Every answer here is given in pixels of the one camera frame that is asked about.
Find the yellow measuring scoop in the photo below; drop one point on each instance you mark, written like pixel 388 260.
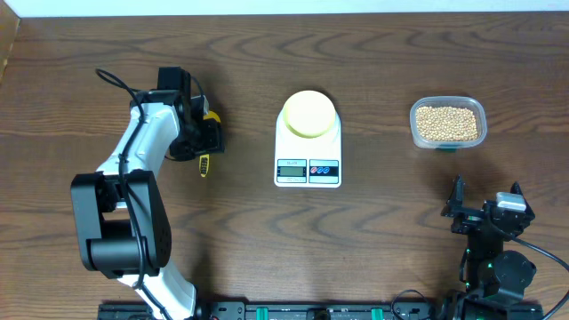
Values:
pixel 204 160

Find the soybeans in container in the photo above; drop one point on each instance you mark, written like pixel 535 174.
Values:
pixel 446 123

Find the clear plastic container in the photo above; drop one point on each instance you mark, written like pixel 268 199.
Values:
pixel 453 101

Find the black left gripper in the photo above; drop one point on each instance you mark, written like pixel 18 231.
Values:
pixel 213 140

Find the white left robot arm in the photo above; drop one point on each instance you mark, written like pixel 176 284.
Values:
pixel 122 227

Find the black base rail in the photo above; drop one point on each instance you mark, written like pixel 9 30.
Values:
pixel 233 310

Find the white digital kitchen scale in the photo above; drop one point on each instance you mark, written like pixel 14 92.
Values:
pixel 307 162

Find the pale yellow bowl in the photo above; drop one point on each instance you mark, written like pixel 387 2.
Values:
pixel 309 114

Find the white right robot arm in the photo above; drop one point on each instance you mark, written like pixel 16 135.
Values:
pixel 495 278

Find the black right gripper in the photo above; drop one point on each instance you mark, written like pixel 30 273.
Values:
pixel 454 203

